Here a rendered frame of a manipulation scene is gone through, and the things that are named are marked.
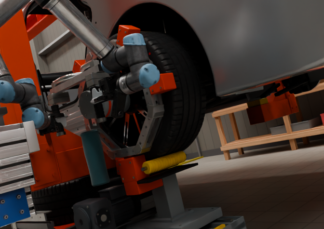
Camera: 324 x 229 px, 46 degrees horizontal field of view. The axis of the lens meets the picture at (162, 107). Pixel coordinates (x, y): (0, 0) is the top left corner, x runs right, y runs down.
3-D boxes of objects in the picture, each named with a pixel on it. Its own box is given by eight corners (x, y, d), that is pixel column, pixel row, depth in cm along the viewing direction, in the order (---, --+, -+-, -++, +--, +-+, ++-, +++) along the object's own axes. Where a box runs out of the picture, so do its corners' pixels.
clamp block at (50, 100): (70, 101, 182) (68, 90, 182) (53, 103, 176) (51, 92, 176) (65, 103, 186) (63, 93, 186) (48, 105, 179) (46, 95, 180)
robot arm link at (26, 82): (20, 74, 138) (30, 103, 137) (36, 77, 149) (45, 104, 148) (2, 82, 139) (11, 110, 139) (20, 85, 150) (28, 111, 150)
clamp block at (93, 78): (111, 83, 158) (108, 70, 158) (93, 84, 152) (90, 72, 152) (104, 86, 161) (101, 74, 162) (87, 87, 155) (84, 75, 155)
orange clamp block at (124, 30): (138, 48, 174) (141, 29, 171) (124, 48, 169) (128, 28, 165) (128, 44, 178) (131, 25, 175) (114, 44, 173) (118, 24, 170)
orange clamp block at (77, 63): (95, 67, 199) (86, 59, 204) (83, 68, 193) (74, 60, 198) (92, 78, 202) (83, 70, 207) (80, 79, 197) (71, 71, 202)
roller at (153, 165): (191, 160, 187) (188, 148, 187) (147, 175, 166) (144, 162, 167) (182, 161, 191) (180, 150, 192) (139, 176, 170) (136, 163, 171)
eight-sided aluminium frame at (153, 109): (174, 146, 164) (144, 26, 167) (163, 149, 159) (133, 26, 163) (103, 160, 202) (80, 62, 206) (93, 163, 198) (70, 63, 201)
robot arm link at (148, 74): (158, 60, 132) (164, 83, 132) (138, 69, 140) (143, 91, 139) (141, 60, 127) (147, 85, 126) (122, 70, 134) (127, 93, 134)
